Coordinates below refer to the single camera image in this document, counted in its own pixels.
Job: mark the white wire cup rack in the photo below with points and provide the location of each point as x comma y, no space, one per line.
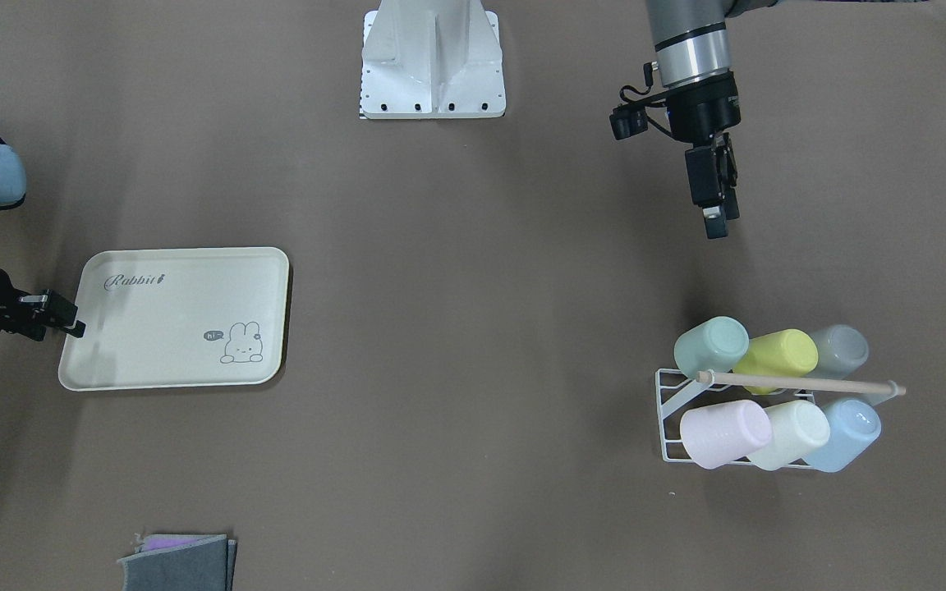
675,394

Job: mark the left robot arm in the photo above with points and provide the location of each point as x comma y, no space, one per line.
691,40

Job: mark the folded grey cloth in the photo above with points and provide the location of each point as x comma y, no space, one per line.
180,562

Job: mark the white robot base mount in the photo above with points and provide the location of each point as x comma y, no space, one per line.
431,60

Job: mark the blue plastic cup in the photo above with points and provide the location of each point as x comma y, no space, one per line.
854,427

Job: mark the cream white plastic cup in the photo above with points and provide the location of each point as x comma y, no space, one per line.
799,428

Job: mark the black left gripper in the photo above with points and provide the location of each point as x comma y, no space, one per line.
707,107

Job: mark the grey plastic cup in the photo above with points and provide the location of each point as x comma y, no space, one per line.
842,350

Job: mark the pink plastic cup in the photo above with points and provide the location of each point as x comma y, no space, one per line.
716,434

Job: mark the green plastic cup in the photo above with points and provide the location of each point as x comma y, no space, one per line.
715,345

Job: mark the yellow plastic cup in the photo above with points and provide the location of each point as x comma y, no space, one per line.
789,353

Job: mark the cream rabbit tray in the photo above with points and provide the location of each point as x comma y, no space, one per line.
202,317

